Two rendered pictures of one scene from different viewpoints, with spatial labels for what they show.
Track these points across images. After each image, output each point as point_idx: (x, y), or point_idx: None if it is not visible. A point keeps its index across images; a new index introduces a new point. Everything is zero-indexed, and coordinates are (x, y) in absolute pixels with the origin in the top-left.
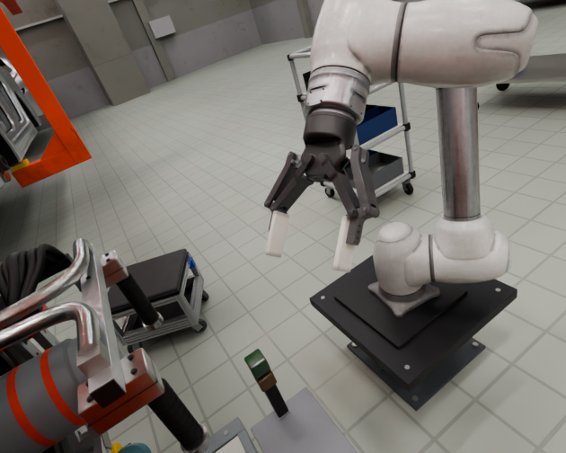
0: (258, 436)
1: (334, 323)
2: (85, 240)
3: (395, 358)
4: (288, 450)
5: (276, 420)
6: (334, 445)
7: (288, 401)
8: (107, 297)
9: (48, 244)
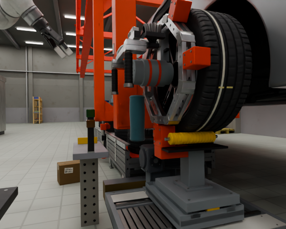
0: (106, 150)
1: None
2: (131, 28)
3: (2, 193)
4: (96, 148)
5: (95, 151)
6: (79, 148)
7: (85, 152)
8: (123, 50)
9: (144, 24)
